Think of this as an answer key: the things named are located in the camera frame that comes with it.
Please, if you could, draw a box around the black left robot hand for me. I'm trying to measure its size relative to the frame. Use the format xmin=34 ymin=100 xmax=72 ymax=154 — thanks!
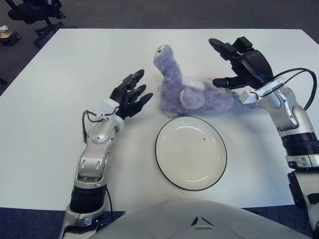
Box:
xmin=109 ymin=69 xmax=154 ymax=120

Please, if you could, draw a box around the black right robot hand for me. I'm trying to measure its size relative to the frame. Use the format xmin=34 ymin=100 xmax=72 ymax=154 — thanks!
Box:
xmin=208 ymin=36 xmax=274 ymax=90

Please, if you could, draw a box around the purple plush rabbit doll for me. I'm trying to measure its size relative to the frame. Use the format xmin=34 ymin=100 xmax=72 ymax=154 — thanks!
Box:
xmin=153 ymin=44 xmax=264 ymax=118

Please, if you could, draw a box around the white plate with black rim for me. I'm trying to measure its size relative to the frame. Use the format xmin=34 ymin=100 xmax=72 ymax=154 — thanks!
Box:
xmin=155 ymin=116 xmax=228 ymax=192

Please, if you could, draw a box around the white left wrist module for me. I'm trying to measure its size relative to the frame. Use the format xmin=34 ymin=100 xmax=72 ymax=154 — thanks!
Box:
xmin=96 ymin=99 xmax=120 ymax=121

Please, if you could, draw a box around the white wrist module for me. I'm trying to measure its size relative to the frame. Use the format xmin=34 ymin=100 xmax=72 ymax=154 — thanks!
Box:
xmin=240 ymin=77 xmax=285 ymax=105
xmin=96 ymin=99 xmax=120 ymax=121

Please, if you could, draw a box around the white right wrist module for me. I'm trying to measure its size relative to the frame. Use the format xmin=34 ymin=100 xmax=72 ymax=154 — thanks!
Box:
xmin=240 ymin=77 xmax=285 ymax=105

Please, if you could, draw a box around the black office chair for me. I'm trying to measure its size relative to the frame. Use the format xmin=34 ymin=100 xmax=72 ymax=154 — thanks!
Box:
xmin=7 ymin=0 xmax=78 ymax=49

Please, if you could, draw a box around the grey robot torso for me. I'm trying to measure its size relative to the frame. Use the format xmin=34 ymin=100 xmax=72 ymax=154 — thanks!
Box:
xmin=91 ymin=199 xmax=312 ymax=239

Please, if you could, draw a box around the brown cardboard box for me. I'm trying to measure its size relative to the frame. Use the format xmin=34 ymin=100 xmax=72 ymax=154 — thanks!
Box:
xmin=0 ymin=31 xmax=21 ymax=47

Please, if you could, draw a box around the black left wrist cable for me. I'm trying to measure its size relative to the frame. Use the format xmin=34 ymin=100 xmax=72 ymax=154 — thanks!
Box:
xmin=82 ymin=110 xmax=105 ymax=142

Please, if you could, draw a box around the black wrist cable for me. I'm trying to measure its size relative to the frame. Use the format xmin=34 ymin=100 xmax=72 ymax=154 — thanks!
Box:
xmin=82 ymin=110 xmax=105 ymax=142
xmin=274 ymin=67 xmax=319 ymax=110

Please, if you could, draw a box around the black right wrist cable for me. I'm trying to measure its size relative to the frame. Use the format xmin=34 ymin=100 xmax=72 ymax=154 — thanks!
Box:
xmin=274 ymin=67 xmax=319 ymax=110

